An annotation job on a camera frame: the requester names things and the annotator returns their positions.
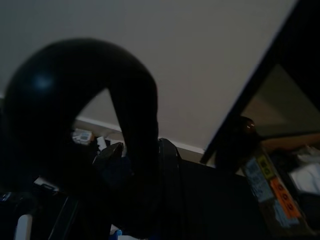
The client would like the small white tube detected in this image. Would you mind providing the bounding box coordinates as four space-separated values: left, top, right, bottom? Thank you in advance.
96 135 108 154

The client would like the small white labelled box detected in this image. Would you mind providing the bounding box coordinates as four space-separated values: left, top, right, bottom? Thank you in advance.
73 128 94 146

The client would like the black floor mat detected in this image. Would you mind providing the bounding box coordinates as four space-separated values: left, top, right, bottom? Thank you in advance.
178 146 278 240

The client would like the brown round door stop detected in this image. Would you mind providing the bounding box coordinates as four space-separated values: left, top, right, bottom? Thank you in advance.
239 116 257 137

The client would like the cardboard trash box with labels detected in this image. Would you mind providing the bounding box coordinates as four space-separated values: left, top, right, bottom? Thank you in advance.
239 132 320 237

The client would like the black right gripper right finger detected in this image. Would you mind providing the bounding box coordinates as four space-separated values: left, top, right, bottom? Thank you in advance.
154 138 187 240

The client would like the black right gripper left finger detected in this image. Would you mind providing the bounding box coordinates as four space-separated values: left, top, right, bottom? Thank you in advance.
0 37 160 237

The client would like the white crumpled trash paper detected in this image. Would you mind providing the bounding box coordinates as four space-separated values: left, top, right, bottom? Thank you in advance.
288 144 320 194

